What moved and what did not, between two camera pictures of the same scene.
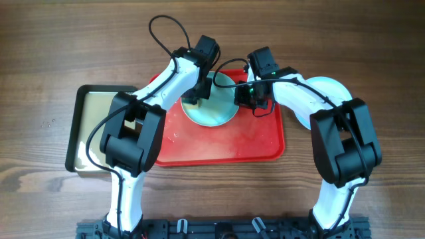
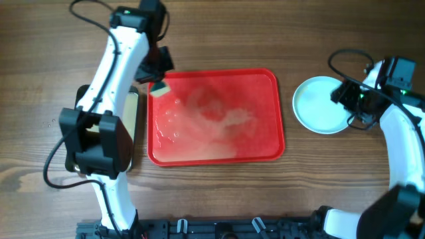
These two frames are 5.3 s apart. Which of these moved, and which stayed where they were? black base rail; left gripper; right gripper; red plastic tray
Moved: right gripper; left gripper
Stayed: black base rail; red plastic tray
